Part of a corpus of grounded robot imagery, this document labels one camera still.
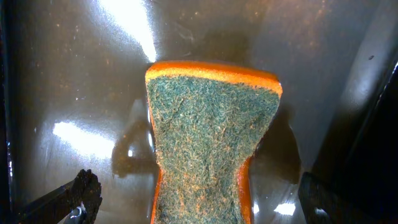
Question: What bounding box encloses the orange green scrub sponge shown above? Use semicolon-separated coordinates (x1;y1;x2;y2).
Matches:
145;61;283;223

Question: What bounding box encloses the black water tray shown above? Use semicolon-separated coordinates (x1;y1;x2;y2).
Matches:
1;1;397;223

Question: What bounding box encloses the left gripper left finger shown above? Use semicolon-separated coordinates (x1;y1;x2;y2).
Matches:
15;169;103;224

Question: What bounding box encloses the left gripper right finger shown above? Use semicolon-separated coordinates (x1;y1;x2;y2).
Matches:
298;172;373;223

